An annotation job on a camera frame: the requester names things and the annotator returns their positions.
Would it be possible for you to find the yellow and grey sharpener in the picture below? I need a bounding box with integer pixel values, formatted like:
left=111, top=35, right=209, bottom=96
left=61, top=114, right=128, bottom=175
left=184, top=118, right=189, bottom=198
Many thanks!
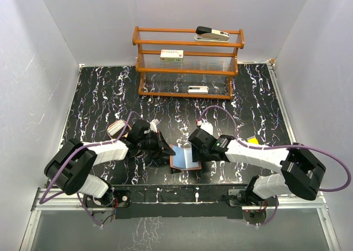
left=247, top=136, right=259, bottom=145

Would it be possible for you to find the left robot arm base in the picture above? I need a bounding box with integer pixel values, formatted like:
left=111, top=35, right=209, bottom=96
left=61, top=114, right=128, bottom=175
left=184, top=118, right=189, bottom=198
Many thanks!
left=77, top=188, right=131, bottom=229

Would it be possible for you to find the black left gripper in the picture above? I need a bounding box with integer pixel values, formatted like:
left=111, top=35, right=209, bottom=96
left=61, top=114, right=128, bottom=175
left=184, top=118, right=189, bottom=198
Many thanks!
left=137, top=130, right=175, bottom=158

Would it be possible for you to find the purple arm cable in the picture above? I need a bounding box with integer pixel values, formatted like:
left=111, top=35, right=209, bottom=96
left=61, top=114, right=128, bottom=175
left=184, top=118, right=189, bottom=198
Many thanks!
left=197, top=105, right=353, bottom=193
left=38, top=111, right=144, bottom=205

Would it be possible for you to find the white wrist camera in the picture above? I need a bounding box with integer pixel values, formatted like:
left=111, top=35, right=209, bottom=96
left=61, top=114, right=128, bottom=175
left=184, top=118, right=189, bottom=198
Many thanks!
left=149, top=119, right=160, bottom=132
left=196, top=120, right=213, bottom=135

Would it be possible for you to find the pink leather card holder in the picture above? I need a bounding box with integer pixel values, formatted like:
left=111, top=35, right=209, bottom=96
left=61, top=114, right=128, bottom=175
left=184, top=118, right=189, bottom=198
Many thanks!
left=169, top=145, right=202, bottom=171

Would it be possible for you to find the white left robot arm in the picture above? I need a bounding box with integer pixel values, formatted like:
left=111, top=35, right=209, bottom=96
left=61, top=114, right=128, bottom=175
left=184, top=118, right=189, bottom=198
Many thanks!
left=44, top=119, right=176, bottom=206

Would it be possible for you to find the orange wooden shelf rack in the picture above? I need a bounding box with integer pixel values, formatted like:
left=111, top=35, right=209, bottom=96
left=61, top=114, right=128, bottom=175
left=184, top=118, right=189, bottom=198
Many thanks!
left=132, top=26, right=245, bottom=99

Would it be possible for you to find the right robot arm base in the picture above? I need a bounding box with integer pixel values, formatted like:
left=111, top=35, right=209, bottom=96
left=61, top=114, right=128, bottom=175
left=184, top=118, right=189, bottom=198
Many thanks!
left=220, top=189, right=268, bottom=217

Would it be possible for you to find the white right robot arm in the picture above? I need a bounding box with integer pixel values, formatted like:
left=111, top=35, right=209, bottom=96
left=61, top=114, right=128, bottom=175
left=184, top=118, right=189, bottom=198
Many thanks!
left=188, top=128, right=326, bottom=205

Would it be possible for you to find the white staples box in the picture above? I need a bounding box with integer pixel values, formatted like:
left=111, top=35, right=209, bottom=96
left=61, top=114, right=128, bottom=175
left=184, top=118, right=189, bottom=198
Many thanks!
left=160, top=49, right=184, bottom=62

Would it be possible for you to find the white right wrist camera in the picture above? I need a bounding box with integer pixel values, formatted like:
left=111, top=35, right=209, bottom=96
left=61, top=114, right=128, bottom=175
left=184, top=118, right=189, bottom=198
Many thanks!
left=196, top=120, right=213, bottom=135

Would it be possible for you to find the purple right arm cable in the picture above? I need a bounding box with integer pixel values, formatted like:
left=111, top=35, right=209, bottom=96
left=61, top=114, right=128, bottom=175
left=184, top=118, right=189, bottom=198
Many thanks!
left=197, top=105, right=353, bottom=193

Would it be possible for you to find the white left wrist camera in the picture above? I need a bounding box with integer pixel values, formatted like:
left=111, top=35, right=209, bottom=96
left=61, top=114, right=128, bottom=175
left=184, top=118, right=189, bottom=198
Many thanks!
left=149, top=119, right=160, bottom=132

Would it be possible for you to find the small white stapler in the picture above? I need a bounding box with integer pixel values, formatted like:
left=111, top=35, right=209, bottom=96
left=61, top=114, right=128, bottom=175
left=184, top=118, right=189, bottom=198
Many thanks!
left=188, top=86, right=209, bottom=94

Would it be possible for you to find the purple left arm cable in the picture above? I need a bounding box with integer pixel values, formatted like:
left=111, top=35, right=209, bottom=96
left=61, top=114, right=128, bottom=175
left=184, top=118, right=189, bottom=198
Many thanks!
left=38, top=111, right=144, bottom=205

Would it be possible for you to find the black and white stapler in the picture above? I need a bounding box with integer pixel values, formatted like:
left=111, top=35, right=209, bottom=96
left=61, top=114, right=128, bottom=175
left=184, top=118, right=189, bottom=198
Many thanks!
left=194, top=26, right=229, bottom=42

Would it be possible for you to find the beige wooden tray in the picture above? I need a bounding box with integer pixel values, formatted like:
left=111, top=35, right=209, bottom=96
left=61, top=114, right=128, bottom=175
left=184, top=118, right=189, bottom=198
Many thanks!
left=106, top=120, right=144, bottom=155

